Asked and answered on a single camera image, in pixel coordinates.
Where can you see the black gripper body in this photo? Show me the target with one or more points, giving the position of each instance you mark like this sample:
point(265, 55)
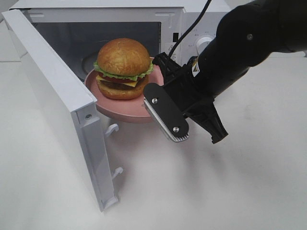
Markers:
point(191, 102)

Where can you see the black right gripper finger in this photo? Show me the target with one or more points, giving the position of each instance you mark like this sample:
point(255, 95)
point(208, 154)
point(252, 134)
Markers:
point(168, 67)

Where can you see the upper white microwave knob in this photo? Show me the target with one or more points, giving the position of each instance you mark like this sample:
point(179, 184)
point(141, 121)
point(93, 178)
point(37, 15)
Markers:
point(202, 42)

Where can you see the pink round plate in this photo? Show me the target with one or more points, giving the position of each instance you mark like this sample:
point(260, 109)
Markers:
point(131, 111)

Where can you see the white microwave door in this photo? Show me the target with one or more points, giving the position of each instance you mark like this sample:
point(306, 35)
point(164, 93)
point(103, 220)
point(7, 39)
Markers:
point(68, 107)

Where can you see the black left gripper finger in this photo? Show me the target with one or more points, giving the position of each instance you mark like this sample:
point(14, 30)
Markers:
point(206, 116)

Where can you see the white microwave oven body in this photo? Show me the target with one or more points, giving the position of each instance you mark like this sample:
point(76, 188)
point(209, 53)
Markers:
point(78, 28)

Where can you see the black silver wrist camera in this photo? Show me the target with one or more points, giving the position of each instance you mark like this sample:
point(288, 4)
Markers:
point(165, 113)

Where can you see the burger with lettuce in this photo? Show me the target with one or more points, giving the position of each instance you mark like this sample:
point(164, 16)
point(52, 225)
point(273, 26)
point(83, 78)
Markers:
point(123, 66)

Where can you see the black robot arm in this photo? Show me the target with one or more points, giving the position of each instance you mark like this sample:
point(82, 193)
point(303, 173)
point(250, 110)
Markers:
point(245, 37)

